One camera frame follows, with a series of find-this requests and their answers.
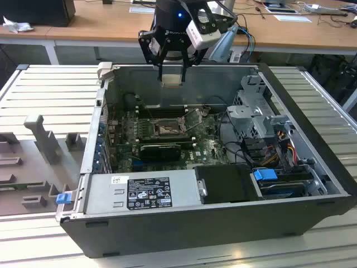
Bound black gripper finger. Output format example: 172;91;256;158
138;26;168;82
180;41;209;83

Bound square silver CPU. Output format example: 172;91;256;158
161;74;184;89

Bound CPU socket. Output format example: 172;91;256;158
152;117;185;138

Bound wooden desk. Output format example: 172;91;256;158
0;0;357;56

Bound pale blue teach pendant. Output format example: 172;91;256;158
209;23;240;63

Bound green motherboard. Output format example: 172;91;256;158
107;107;232;173

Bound metal drive cage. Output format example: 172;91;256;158
225;74;293;140

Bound black graphics card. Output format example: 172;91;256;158
139;143;182;162

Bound black box on desk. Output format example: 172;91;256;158
0;0;76;28

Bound white paper sheet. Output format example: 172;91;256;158
274;14;313;23

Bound crumpled white paper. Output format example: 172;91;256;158
2;16;36;34

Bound blue disk carrier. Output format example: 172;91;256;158
253;167;307;199

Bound grey parts rack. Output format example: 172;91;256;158
0;114;90;216

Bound grey power supply unit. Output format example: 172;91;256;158
82;169;203;214

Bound black open PC case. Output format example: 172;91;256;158
55;61;357;259

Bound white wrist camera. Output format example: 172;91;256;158
186;19;221;49

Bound grey case release handle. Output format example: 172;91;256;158
97;61;114;82

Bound black internal cable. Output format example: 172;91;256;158
217;111;253;165

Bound blue cable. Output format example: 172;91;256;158
238;26;257;58

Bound red and yellow wire bundle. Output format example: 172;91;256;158
264;138;297;168

